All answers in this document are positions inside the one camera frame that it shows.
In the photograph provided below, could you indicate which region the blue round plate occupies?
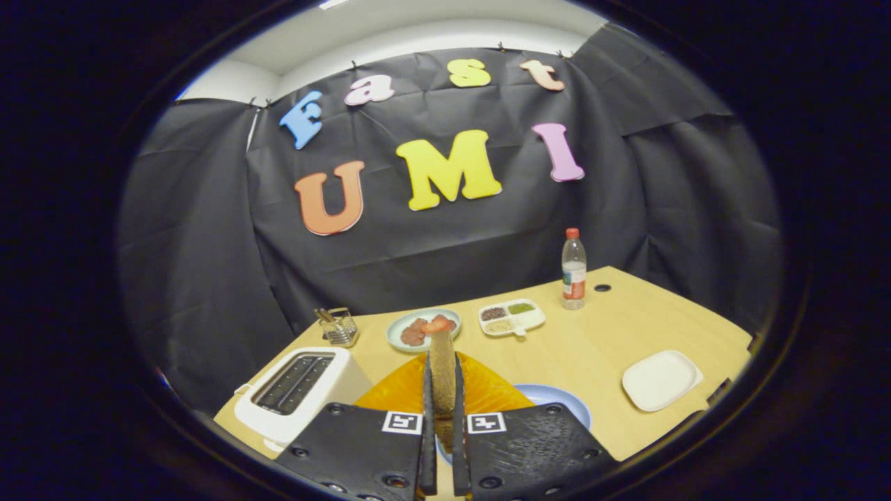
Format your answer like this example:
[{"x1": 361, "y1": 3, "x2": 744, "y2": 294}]
[{"x1": 514, "y1": 384, "x2": 592, "y2": 431}]

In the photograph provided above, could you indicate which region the black backdrop cloth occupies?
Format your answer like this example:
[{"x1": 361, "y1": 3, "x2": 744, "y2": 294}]
[{"x1": 117, "y1": 24, "x2": 784, "y2": 418}]

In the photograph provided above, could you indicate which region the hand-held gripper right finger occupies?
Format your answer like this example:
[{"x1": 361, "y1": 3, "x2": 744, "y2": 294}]
[{"x1": 452, "y1": 351, "x2": 620, "y2": 501}]

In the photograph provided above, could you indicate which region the white divided seed tray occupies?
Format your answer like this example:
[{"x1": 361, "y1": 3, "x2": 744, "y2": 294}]
[{"x1": 478, "y1": 299, "x2": 546, "y2": 338}]

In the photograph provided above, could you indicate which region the white square plate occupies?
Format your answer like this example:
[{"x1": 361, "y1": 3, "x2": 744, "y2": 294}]
[{"x1": 622, "y1": 350, "x2": 704, "y2": 413}]

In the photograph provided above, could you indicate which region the white toaster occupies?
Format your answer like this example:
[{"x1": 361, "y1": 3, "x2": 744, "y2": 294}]
[{"x1": 233, "y1": 347, "x2": 373, "y2": 453}]

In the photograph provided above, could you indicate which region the wire basket with sticks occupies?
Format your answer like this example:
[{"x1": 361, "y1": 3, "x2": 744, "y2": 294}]
[{"x1": 313, "y1": 307, "x2": 360, "y2": 349}]

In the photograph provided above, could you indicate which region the pale green plate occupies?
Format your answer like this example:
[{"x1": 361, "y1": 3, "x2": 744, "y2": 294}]
[{"x1": 386, "y1": 308, "x2": 462, "y2": 353}]

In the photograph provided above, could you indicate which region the brown bread slice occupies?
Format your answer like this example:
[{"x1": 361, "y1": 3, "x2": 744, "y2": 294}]
[{"x1": 428, "y1": 328, "x2": 458, "y2": 418}]

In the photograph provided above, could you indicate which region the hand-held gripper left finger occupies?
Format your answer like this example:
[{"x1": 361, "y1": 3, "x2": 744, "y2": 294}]
[{"x1": 274, "y1": 350, "x2": 439, "y2": 501}]

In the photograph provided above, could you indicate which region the clear plastic water bottle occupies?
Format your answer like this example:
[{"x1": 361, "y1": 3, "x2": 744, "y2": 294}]
[{"x1": 561, "y1": 228, "x2": 588, "y2": 310}]

